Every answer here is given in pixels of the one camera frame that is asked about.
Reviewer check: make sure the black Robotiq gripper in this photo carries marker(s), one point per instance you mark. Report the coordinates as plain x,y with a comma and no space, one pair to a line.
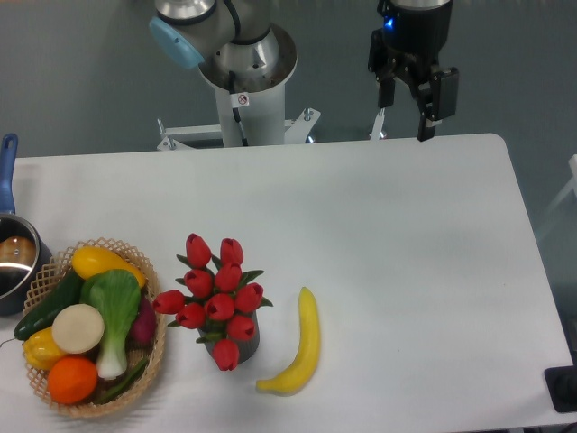
407,46

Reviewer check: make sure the red tulip bouquet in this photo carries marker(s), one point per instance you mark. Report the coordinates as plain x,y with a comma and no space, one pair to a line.
220,292

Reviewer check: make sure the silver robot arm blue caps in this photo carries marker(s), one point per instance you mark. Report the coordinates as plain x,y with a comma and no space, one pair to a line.
247,60

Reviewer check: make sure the dark grey ribbed vase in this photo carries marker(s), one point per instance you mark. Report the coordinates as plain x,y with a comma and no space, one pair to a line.
247,345

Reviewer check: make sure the yellow banana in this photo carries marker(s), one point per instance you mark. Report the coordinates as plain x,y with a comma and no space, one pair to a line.
301,370

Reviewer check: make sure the black device at table edge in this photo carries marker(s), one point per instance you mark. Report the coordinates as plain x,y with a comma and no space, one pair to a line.
561,384

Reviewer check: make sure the green bok choy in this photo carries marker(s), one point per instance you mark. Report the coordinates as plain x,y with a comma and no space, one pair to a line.
116,295

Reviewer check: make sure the purple sweet potato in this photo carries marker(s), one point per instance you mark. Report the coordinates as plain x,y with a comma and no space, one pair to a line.
144,326

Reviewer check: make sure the yellow squash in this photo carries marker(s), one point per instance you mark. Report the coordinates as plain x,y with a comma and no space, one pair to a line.
89,261

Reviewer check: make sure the woven wicker basket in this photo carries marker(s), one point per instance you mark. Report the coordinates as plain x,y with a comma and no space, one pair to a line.
46,280

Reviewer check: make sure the dark green cucumber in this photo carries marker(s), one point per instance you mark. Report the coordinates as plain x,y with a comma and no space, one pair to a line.
65,294

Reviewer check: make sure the beige round radish slice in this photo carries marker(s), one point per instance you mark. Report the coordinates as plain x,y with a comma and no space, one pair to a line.
77,329

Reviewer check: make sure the orange fruit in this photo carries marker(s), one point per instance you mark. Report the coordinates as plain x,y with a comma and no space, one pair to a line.
72,379

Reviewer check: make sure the yellow bell pepper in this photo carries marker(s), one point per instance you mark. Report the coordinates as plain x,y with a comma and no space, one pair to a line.
40,350

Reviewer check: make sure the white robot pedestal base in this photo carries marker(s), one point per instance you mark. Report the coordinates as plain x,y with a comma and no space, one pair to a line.
244,119

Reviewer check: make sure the white frame at right edge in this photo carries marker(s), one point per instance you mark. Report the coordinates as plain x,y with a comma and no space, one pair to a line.
560,205

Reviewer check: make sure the blue handled saucepan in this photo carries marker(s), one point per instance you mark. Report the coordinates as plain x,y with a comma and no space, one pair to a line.
23,253

